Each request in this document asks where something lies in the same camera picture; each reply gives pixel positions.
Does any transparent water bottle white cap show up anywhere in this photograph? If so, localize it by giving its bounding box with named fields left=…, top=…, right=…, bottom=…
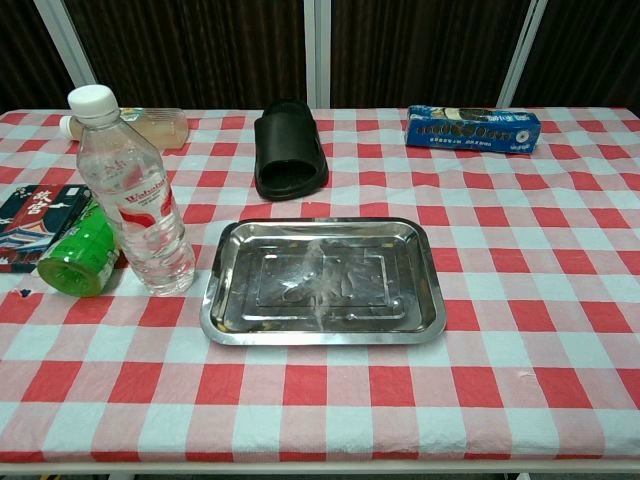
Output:
left=67, top=84, right=197, bottom=296

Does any stainless steel rectangular tray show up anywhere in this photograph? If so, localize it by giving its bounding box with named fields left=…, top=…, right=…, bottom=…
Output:
left=199, top=216, right=448, bottom=347

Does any pale pink drink bottle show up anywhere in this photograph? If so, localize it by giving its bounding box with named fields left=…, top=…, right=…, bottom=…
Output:
left=58, top=107, right=190, bottom=150

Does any green plastic drink bottle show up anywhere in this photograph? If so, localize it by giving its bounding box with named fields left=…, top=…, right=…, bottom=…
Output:
left=36, top=199, right=122, bottom=297

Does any black rubber slipper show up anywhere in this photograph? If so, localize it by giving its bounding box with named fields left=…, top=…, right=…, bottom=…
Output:
left=253, top=99, right=331, bottom=203

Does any blue cookie box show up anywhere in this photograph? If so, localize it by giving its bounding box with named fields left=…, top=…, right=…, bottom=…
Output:
left=405, top=104, right=543, bottom=155

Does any red white checkered tablecloth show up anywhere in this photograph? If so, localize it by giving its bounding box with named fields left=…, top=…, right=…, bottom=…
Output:
left=0, top=107, right=640, bottom=464

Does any dark illustrated flat box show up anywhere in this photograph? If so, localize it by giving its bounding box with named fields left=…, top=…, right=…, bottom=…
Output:
left=0, top=183, right=94, bottom=274

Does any upright white frame post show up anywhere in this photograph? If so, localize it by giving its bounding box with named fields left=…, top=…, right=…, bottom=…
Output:
left=303, top=0, right=333, bottom=109

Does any slanted white frame post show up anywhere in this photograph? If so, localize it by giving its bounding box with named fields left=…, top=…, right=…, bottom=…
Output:
left=497, top=0, right=549, bottom=109
left=32, top=0, right=99, bottom=87

